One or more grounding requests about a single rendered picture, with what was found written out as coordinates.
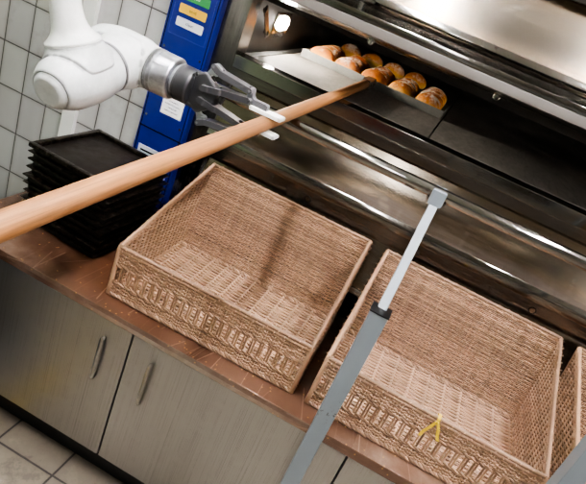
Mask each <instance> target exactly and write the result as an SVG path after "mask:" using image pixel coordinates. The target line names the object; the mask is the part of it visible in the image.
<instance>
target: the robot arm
mask: <svg viewBox="0 0 586 484"><path fill-rule="evenodd" d="M49 13H50V21H51V32H50V35H49V37H47V39H46V40H45V41H44V54H43V57H42V60H41V61H40V62H39V63H38V64H37V66H36V68H35V71H34V74H33V86H34V89H35V92H36V94H37V96H38V98H39V99H40V100H41V101H42V102H43V103H44V104H46V105H47V106H49V107H51V108H53V109H62V110H80V109H87V108H90V107H92V106H95V105H98V104H100V103H102V102H104V101H106V100H108V99H109V98H110V97H112V96H113V95H114V94H115V93H117V92H118V91H121V90H126V89H136V88H138V87H142V88H144V89H146V90H148V91H150V92H153V93H155V94H157V95H158V96H160V97H162V98H164V99H175V100H177V101H179V102H181V103H183V104H185V105H187V106H189V107H191V108H192V109H193V111H195V112H196V120H195V121H194V124H195V125H196V126H207V127H210V128H212V129H215V130H217V131H222V130H225V129H227V128H230V127H232V126H235V125H238V124H241V123H244V121H243V120H241V119H240V118H238V117H237V116H235V115H234V114H232V113H231V112H230V111H228V110H227V109H225V108H223V107H222V105H220V104H219V103H218V98H219V96H222V97H225V98H229V99H232V100H234V101H238V102H241V103H244V104H248V105H250V106H249V109H250V110H253V111H255V112H257V113H259V114H261V115H263V116H266V117H268V118H270V119H272V120H274V121H276V122H279V123H280V122H282V121H284V120H285V117H283V116H281V115H279V114H277V113H274V112H272V111H271V110H269V108H270V106H269V105H268V104H266V103H263V102H261V101H259V100H258V99H257V98H256V88H255V87H253V86H251V85H249V84H247V83H245V82H244V81H242V80H240V79H239V78H237V77H235V76H234V75H233V74H231V73H230V72H228V71H226V69H225V68H224V67H223V66H222V65H221V64H220V63H215V64H212V65H211V68H210V70H209V71H208V72H203V71H201V70H199V69H196V68H194V67H192V66H190V65H188V64H186V61H185V60H184V59H183V58H181V57H178V56H176V55H174V54H172V53H170V52H168V51H167V50H165V49H162V48H160V47H158V46H157V45H156V44H155V43H154V42H153V41H152V40H151V39H149V38H148V37H146V36H143V35H141V34H139V33H137V32H135V31H132V30H130V29H127V28H125V27H122V26H118V25H113V24H106V23H101V24H96V25H94V26H92V27H90V26H89V25H88V23H87V21H86V19H85V14H84V10H83V4H82V0H49ZM213 76H215V77H219V78H221V79H223V80H224V81H226V82H228V83H229V84H231V85H233V86H235V87H237V88H238V89H240V90H242V91H243V92H245V93H247V95H245V94H242V93H239V92H235V91H232V90H228V89H226V88H224V87H221V86H219V85H218V83H217V82H216V81H215V79H214V77H213ZM204 110H210V111H211V112H214V113H216V114H217V115H219V116H220V117H221V118H223V119H224V120H226V121H227V122H229V123H230V124H232V126H230V125H227V124H225V123H222V122H219V121H217V120H214V119H211V118H208V117H207V116H206V115H204V114H202V111H204Z"/></svg>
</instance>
